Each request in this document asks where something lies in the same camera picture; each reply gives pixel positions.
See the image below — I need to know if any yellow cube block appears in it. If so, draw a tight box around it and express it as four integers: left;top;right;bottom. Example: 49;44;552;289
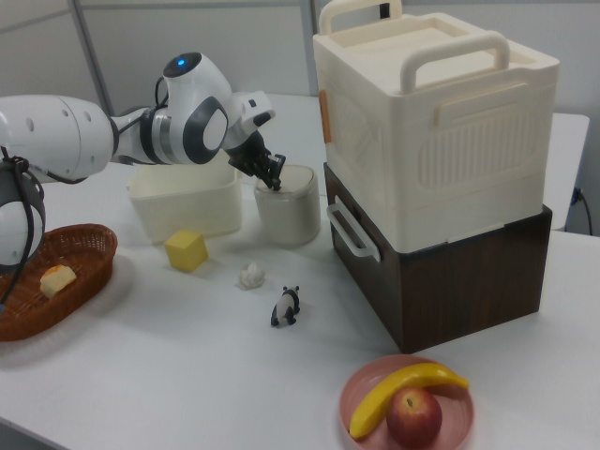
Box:
163;228;209;274

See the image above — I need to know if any yellow toy banana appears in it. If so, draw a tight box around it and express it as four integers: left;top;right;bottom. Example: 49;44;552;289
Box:
348;361;471;441

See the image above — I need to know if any grey partition post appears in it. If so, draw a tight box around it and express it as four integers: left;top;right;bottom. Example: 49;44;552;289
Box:
70;0;117;117

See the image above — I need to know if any brown wicker basket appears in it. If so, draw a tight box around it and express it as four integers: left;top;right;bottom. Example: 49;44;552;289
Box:
0;224;120;343

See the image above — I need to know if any orange box latch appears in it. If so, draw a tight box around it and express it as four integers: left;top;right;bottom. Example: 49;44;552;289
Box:
318;90;334;144

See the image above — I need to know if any white drawer handle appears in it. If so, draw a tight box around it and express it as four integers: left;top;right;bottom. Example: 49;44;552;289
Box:
325;195;383;262

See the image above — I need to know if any toy bread piece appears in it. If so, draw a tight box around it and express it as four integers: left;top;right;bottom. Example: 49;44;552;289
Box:
39;263;78;299

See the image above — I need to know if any cream plastic storage box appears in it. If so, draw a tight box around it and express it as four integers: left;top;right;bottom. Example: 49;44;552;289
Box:
311;0;562;257

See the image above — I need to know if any pink plate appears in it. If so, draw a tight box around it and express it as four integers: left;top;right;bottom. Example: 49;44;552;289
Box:
338;354;476;450

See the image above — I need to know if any small beige trash can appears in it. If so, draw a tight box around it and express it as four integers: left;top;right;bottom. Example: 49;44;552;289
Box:
253;164;322;248

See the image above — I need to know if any dark wooden drawer box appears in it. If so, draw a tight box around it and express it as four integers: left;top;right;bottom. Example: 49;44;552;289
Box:
322;161;554;355

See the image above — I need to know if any red toy apple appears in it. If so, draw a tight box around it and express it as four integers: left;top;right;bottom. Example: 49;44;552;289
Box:
385;386;443;448

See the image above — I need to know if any white plastic open bin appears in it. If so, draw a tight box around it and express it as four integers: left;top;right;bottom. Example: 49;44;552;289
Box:
127;163;243;245

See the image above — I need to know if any crumpled white paper ball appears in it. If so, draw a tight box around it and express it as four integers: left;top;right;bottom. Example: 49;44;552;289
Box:
237;261;267;293

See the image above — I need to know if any black wall cable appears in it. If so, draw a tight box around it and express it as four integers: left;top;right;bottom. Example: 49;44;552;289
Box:
572;186;593;234

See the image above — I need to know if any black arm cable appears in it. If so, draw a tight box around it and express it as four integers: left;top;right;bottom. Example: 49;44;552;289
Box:
0;77;170;308

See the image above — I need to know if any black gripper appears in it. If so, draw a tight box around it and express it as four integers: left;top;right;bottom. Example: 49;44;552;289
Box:
227;131;288;191

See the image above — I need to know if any panda figurine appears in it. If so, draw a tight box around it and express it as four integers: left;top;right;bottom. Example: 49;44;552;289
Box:
269;284;303;329

